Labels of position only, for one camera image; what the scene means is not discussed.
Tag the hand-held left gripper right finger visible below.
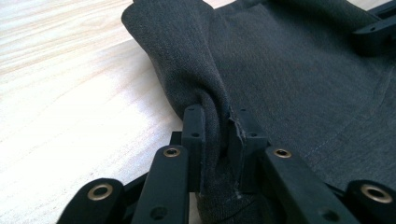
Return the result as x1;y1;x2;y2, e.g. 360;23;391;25
226;107;271;193

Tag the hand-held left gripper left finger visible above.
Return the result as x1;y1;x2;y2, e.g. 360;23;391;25
169;105;206;193

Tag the dark grey pleated skirt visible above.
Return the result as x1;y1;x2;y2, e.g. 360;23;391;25
120;0;396;224

